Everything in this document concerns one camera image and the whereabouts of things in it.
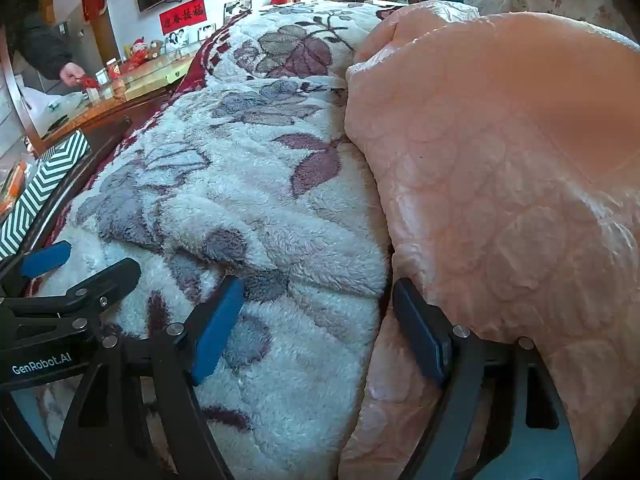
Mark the green white striped box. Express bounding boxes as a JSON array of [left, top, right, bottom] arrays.
[[0, 129, 92, 261]]

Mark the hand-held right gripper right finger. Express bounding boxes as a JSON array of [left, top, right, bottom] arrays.
[[391, 278, 583, 480]]

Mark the red wall banner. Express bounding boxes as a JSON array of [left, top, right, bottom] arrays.
[[158, 0, 206, 36]]

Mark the couple photo frame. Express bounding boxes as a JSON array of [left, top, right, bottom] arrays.
[[164, 27, 190, 54]]

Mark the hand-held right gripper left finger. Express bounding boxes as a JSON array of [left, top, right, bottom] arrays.
[[52, 276, 247, 480]]

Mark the floral fleece blanket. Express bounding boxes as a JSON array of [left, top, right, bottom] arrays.
[[30, 0, 396, 480]]

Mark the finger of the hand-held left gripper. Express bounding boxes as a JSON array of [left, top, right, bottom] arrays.
[[0, 257, 142, 342], [0, 240, 73, 298]]

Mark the dark round wooden table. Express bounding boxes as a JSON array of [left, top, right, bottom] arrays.
[[0, 115, 133, 271]]

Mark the red plush doll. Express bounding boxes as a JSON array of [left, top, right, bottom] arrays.
[[124, 36, 151, 69]]

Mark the large wedding photo frame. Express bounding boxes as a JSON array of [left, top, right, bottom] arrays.
[[223, 0, 254, 26]]

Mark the peach quilted blanket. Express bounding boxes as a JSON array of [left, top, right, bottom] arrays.
[[337, 2, 640, 480]]

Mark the white plastic bag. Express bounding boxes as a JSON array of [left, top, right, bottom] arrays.
[[20, 86, 84, 132]]

